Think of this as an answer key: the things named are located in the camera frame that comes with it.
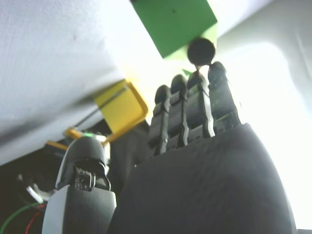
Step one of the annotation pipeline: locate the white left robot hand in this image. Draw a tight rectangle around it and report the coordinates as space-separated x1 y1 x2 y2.
42 60 298 234

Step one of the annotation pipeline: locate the wooden dowel rod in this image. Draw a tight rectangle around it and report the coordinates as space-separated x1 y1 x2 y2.
187 38 217 66

